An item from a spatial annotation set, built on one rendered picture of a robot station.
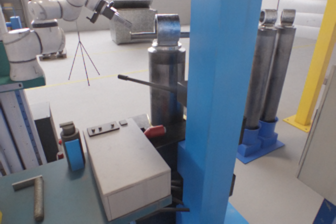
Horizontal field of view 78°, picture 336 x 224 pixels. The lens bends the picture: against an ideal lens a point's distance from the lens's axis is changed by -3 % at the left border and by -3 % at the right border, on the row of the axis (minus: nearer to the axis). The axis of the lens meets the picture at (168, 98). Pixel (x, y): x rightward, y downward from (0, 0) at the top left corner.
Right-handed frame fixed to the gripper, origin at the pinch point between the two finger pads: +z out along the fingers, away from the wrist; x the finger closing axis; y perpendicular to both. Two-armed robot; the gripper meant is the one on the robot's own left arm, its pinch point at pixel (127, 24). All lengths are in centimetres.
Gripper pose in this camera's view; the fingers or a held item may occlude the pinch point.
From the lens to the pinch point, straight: 119.9
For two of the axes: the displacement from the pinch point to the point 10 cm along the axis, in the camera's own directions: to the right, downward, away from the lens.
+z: 8.1, 4.6, 3.7
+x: -1.7, -4.2, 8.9
